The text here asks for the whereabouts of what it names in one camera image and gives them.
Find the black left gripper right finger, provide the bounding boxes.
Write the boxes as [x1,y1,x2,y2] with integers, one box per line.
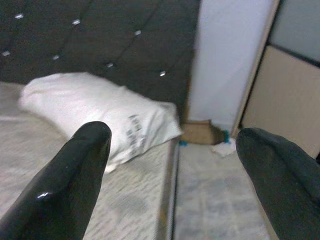
[235,127,320,240]

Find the beige wardrobe with glass door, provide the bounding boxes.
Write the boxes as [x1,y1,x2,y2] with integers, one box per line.
[231,0,320,161]

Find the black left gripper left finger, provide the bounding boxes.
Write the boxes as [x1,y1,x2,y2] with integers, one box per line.
[0,120,112,240]

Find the dark grey tufted headboard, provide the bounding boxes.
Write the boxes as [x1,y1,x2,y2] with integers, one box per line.
[0,0,201,126]

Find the white quilted mattress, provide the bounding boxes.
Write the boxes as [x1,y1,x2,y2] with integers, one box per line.
[0,81,180,240]

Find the white printed pillow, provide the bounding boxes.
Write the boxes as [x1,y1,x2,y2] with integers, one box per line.
[18,71,183,175]

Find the white crumpled cloth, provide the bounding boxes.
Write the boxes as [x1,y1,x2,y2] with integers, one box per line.
[209,138,237,158]

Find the black ribbed rubber object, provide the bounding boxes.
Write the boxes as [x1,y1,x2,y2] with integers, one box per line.
[211,123,227,145]

